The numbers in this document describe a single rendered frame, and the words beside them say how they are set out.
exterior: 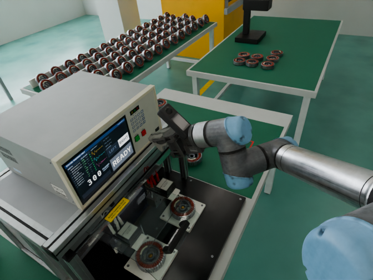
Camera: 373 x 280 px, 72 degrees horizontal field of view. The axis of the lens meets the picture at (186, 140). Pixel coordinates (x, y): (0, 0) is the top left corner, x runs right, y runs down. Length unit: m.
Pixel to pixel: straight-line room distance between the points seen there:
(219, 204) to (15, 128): 0.84
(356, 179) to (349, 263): 0.22
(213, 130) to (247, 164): 0.12
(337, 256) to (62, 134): 0.71
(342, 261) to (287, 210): 1.84
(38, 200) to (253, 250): 1.45
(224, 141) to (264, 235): 1.45
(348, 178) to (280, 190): 1.78
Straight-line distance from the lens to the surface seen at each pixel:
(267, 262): 1.97
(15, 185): 1.07
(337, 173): 0.58
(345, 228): 0.39
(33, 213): 0.94
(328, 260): 0.40
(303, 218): 2.21
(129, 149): 0.93
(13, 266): 1.36
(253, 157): 0.71
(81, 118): 0.87
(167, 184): 1.11
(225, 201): 1.23
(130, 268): 1.10
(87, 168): 0.81
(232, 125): 0.65
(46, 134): 0.86
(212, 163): 1.42
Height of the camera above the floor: 1.75
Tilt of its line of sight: 39 degrees down
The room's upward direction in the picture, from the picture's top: 6 degrees counter-clockwise
